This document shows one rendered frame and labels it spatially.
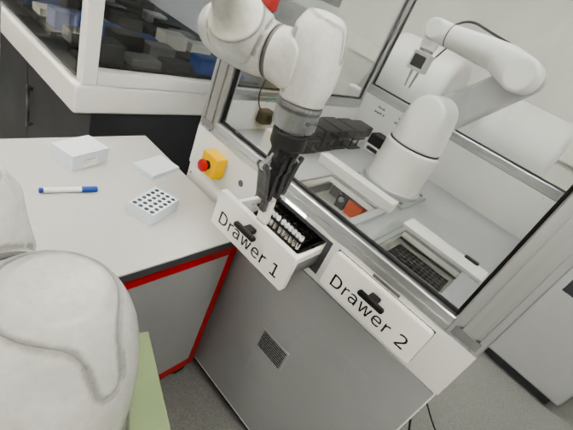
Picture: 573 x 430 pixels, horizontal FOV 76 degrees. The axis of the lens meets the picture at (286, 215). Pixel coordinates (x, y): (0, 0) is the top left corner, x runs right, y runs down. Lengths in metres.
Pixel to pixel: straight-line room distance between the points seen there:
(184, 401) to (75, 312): 1.30
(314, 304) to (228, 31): 0.72
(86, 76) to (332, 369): 1.20
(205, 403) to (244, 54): 1.32
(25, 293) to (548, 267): 0.78
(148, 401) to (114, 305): 0.27
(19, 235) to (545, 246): 0.81
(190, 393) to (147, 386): 1.02
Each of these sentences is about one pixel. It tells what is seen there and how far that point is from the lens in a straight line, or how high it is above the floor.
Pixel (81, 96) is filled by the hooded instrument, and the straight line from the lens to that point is 1.47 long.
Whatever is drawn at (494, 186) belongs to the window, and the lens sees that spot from 0.82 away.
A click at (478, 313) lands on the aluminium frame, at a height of 1.03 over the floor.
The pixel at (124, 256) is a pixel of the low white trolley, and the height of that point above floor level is 0.76.
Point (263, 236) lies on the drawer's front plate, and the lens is 0.91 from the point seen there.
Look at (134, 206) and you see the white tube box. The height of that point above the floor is 0.79.
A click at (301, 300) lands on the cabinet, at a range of 1.10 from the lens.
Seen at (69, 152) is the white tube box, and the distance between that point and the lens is 1.23.
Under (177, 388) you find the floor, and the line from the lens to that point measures 1.67.
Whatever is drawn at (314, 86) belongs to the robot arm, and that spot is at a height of 1.30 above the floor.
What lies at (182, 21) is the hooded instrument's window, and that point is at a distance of 1.56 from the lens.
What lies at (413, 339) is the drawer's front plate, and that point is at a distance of 0.94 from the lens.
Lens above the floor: 1.43
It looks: 30 degrees down
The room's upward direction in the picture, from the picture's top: 25 degrees clockwise
